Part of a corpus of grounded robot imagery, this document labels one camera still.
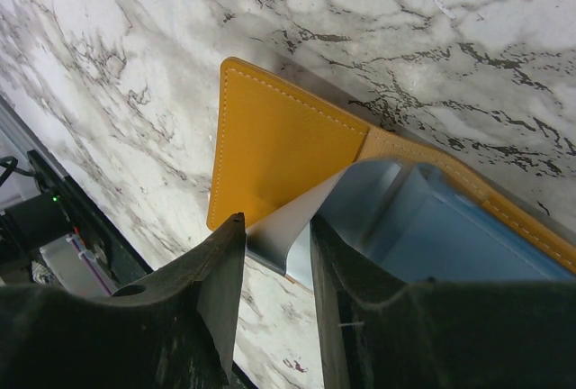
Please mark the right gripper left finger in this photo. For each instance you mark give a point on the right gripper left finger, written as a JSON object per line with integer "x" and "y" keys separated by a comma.
{"x": 174, "y": 328}

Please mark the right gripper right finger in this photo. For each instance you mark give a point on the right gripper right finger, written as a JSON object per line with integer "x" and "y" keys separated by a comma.
{"x": 376, "y": 331}

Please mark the yellow leather card holder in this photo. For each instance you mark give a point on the yellow leather card holder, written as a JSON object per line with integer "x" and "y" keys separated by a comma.
{"x": 285, "y": 156}

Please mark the aluminium rail frame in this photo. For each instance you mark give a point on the aluminium rail frame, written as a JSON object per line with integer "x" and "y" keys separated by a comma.
{"x": 17, "y": 187}

